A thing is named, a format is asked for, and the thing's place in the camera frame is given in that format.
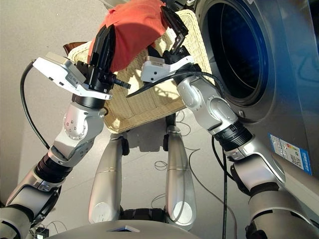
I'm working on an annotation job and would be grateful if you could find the grey washing machine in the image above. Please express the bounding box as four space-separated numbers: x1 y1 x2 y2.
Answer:
194 0 319 225

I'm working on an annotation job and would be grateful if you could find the black power adapter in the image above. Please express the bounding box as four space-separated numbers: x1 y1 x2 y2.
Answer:
34 225 50 239

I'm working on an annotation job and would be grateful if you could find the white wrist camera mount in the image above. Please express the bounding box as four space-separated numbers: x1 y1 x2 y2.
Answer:
32 51 113 100
141 55 195 83

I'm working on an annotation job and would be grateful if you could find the pale woven basket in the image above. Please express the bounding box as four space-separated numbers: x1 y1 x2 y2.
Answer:
67 9 215 132

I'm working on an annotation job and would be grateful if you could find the silver robot torso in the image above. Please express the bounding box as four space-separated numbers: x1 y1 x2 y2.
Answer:
48 208 200 239

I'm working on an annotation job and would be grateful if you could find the red-orange garment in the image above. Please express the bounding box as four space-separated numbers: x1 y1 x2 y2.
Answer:
87 0 168 73

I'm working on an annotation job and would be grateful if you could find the large blue energy label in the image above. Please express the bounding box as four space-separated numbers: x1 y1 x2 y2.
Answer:
268 133 314 177

